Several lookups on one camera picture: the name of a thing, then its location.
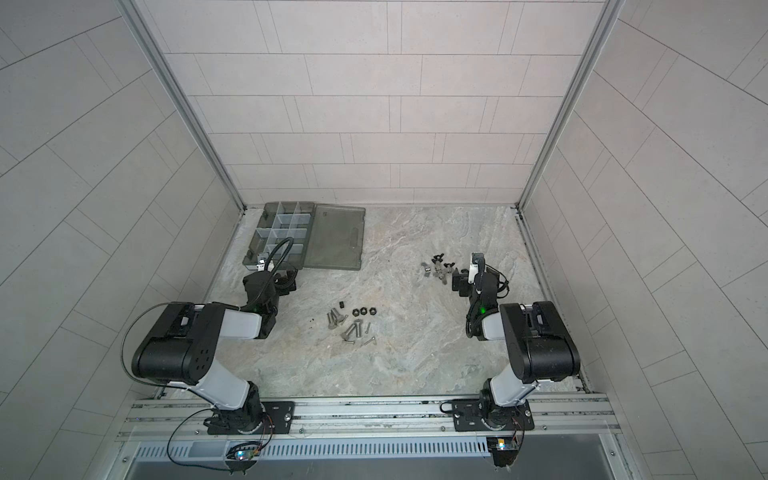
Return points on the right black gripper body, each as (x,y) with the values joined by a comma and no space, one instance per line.
(461,282)

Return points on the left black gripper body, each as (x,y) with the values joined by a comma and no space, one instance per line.
(282,281)

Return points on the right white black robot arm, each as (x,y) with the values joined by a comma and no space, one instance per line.
(538,344)

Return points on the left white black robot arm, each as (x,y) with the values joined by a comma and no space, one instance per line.
(179,351)

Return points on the pile of wing nuts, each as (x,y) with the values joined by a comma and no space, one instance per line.
(439,268)

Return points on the pile of silver screws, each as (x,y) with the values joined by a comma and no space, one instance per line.
(359,331)

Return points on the clear compartment organizer box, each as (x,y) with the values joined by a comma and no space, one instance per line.
(280,220)

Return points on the pile of silver bolts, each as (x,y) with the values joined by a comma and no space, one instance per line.
(335,318)

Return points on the left controller board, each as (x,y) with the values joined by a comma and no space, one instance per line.
(244,452)

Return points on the controller board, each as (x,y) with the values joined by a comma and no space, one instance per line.
(244,452)
(503,450)

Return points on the right controller board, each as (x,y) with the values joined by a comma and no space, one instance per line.
(503,450)

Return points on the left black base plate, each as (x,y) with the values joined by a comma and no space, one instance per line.
(271,417)

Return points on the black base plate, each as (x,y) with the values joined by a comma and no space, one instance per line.
(475,415)
(271,417)

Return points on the aluminium mounting rail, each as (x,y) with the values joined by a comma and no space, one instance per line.
(554,413)

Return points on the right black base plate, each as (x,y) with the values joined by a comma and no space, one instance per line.
(475,415)

